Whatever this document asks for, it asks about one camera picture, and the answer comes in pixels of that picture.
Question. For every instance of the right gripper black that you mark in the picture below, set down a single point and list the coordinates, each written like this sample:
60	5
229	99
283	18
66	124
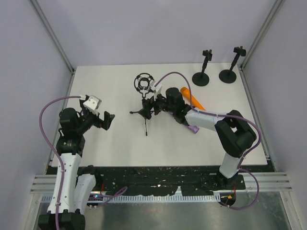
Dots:
146	110

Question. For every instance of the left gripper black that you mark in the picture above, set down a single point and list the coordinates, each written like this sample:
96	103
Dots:
105	123

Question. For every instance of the black tripod stand shock mount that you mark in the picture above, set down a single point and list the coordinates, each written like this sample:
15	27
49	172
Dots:
142	84

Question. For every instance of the orange microphone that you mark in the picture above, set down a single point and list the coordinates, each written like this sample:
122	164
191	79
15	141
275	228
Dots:
186	94

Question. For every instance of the black round-base mic stand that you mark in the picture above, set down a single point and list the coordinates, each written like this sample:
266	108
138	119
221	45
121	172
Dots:
201	78

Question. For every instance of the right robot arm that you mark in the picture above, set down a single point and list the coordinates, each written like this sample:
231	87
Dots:
234	132

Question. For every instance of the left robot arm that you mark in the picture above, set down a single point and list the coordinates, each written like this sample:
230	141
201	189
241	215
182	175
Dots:
72	191

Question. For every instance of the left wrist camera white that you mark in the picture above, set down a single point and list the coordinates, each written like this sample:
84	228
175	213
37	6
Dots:
90	103

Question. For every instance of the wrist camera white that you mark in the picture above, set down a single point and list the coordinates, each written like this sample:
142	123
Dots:
155	88
90	103

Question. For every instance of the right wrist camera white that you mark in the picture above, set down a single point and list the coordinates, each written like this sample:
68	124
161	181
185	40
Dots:
155	88

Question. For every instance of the black front rail base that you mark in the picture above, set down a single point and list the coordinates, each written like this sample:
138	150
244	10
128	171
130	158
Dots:
161	181

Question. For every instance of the white slotted cable duct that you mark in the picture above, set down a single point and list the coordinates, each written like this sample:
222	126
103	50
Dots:
176	198

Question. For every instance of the left aluminium frame post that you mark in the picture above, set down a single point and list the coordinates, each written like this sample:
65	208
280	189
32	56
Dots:
49	30

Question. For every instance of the aluminium frame post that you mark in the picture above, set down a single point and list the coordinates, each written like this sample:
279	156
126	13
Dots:
275	8
49	30

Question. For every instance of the right aluminium frame post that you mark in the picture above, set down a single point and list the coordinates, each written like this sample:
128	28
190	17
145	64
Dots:
275	8

